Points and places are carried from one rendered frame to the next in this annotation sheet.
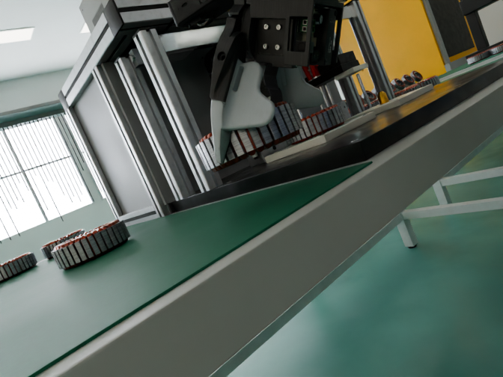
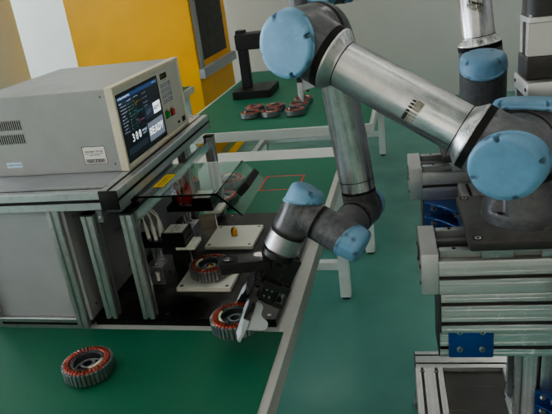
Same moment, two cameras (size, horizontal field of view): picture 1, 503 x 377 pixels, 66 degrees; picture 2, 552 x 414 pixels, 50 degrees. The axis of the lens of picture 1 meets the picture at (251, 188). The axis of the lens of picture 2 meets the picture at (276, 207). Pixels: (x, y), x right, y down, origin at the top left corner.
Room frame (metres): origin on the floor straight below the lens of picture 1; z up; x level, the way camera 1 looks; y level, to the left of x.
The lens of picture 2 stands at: (-0.56, 0.59, 1.54)
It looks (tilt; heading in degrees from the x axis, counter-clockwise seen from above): 22 degrees down; 322
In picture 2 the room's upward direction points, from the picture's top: 7 degrees counter-clockwise
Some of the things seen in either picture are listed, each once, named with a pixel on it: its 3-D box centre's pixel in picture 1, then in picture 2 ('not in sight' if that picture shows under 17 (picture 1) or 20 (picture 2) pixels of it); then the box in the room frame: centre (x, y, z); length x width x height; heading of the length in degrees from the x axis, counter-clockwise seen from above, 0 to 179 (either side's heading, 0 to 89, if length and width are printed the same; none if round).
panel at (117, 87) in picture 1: (252, 97); (133, 212); (0.98, -0.09, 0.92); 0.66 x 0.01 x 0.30; 127
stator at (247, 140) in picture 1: (249, 137); (235, 319); (0.41, -0.02, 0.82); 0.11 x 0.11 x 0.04
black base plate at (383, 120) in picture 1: (352, 129); (219, 259); (0.79, -0.24, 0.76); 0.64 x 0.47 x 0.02; 127
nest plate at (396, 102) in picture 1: (385, 105); (235, 236); (0.85, -0.34, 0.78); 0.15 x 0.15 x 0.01; 37
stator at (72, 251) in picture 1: (92, 243); (88, 365); (0.60, 0.26, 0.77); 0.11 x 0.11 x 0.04
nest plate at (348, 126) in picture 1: (319, 138); (211, 275); (0.70, -0.15, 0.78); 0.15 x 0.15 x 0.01; 37
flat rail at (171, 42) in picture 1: (275, 25); (176, 175); (0.85, -0.18, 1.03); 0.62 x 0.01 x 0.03; 127
